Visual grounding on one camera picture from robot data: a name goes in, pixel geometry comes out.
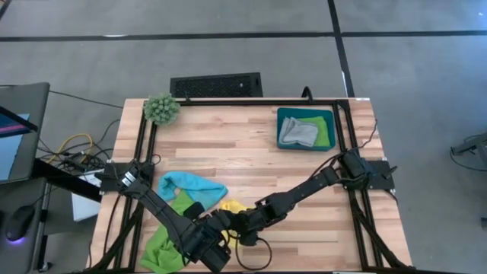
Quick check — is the black desk beam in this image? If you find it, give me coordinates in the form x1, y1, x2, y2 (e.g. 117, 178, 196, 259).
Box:
32, 158, 103, 202

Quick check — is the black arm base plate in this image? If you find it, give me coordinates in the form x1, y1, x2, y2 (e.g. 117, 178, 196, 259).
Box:
339, 159, 399, 191
99, 161, 155, 193

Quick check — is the black computer mouse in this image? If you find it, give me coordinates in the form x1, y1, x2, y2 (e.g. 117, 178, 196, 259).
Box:
5, 205, 37, 244

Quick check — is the black perforated floor box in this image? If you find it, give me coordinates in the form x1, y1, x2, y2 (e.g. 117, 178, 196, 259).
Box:
169, 72, 264, 99

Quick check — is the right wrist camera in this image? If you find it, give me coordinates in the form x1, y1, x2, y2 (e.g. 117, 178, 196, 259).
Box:
240, 231, 261, 247

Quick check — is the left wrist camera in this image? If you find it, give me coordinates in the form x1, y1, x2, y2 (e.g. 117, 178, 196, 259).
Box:
183, 201, 205, 221

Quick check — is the artificial green plant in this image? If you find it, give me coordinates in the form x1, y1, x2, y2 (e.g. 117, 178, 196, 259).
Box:
142, 93, 182, 126

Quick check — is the yellow cable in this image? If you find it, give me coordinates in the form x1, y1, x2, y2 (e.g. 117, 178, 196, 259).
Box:
47, 132, 94, 164

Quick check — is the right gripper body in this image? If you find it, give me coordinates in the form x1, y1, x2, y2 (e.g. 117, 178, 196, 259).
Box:
229, 207, 267, 237

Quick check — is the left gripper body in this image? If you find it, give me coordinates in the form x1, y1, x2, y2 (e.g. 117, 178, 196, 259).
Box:
201, 210, 232, 245

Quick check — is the black aluminium table frame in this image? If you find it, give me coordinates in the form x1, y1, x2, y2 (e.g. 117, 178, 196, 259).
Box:
87, 97, 415, 274

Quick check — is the blue microfiber towel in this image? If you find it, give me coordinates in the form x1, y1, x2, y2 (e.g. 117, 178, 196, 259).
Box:
157, 170, 229, 210

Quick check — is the grey side desk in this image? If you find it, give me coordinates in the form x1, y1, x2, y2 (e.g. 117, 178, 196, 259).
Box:
0, 177, 49, 274

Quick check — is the teal plastic bin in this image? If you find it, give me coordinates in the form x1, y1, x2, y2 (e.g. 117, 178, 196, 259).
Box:
276, 107, 337, 152

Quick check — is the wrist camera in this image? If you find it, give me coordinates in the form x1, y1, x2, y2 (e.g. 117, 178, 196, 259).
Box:
240, 231, 261, 247
183, 201, 205, 221

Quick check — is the grey monitor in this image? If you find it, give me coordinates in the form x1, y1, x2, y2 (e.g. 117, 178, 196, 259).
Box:
0, 81, 51, 184

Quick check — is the grey microfiber towel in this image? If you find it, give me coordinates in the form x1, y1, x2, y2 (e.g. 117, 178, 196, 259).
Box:
278, 116, 320, 148

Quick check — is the white box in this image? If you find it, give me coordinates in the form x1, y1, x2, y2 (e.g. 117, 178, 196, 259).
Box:
71, 169, 102, 222

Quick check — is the black cable bundle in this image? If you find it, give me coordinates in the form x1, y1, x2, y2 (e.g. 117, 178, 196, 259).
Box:
37, 117, 123, 174

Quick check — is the green microfiber towel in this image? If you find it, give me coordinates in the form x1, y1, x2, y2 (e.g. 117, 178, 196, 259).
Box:
138, 189, 199, 274
300, 116, 331, 148

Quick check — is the yellow microfiber towel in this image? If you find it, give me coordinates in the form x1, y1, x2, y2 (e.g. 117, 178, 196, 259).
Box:
218, 199, 253, 249

